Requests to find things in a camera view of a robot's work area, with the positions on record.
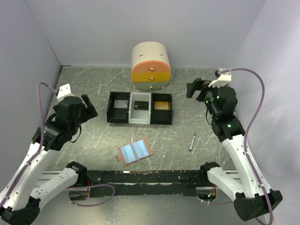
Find round cream drawer cabinet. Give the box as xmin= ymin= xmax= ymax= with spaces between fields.
xmin=131 ymin=41 xmax=172 ymax=90

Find gold card in tray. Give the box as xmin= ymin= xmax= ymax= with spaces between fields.
xmin=154 ymin=101 xmax=169 ymax=110

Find small blue white pen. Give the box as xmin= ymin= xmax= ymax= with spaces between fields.
xmin=189 ymin=132 xmax=196 ymax=151

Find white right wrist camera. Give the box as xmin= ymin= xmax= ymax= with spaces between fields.
xmin=208 ymin=68 xmax=232 ymax=88

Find orange leather card holder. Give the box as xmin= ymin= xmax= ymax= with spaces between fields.
xmin=116 ymin=138 xmax=153 ymax=166

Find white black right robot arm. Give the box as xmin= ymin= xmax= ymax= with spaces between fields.
xmin=186 ymin=78 xmax=283 ymax=221

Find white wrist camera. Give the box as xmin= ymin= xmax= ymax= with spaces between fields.
xmin=208 ymin=68 xmax=232 ymax=88
xmin=57 ymin=83 xmax=75 ymax=102

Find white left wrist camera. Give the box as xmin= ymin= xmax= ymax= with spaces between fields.
xmin=57 ymin=83 xmax=75 ymax=102

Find white card in tray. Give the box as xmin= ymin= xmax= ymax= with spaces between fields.
xmin=114 ymin=99 xmax=128 ymax=109

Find aluminium rail front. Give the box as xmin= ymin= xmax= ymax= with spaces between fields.
xmin=35 ymin=170 xmax=241 ymax=188

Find three-compartment black white tray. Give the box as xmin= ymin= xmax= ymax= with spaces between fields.
xmin=106 ymin=91 xmax=173 ymax=125

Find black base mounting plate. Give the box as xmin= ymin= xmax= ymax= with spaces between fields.
xmin=59 ymin=170 xmax=227 ymax=197

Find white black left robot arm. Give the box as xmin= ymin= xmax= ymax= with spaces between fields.
xmin=0 ymin=94 xmax=98 ymax=225

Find black card in tray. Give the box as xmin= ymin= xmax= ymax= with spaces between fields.
xmin=134 ymin=101 xmax=149 ymax=111

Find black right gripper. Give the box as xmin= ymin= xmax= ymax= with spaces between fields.
xmin=186 ymin=77 xmax=224 ymax=119

